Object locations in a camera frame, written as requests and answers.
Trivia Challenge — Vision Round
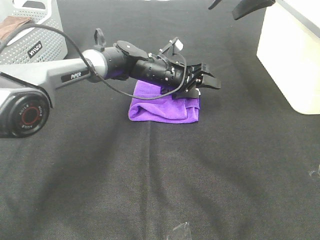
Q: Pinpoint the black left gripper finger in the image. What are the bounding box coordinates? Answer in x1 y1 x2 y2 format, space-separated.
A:
197 72 221 90
172 88 200 99

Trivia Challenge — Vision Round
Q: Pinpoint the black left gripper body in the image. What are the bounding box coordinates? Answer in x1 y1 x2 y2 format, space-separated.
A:
159 52 210 97

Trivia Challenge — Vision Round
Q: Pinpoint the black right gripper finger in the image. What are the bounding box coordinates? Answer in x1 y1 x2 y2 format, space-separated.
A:
208 0 222 10
232 0 275 20

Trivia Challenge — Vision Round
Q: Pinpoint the purple microfiber towel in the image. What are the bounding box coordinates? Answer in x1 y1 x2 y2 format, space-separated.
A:
128 80 201 124

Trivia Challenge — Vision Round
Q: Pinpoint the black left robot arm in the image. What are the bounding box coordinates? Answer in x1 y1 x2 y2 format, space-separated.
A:
0 29 221 138

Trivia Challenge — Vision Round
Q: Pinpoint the cream white storage box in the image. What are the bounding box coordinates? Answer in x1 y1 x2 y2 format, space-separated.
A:
256 0 320 115

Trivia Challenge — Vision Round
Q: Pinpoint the clear tape piece front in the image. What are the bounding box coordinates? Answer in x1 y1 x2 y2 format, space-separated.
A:
171 222 192 240

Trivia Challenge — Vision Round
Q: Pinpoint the clear tape piece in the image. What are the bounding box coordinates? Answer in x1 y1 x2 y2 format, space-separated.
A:
308 165 320 179
171 222 192 240

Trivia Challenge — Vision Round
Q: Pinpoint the clear tape piece right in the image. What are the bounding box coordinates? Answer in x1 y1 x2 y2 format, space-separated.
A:
308 165 320 179

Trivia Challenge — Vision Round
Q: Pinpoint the grey perforated plastic basket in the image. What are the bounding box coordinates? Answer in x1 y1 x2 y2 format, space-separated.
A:
0 0 68 65

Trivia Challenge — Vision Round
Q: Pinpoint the brown folded cloth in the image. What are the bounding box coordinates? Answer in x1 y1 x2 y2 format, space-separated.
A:
0 16 31 42

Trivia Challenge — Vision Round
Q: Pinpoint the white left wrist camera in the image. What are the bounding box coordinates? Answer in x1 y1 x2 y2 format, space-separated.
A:
173 39 184 52

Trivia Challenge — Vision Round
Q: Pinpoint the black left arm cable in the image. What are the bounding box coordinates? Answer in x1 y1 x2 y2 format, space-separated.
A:
0 23 188 101

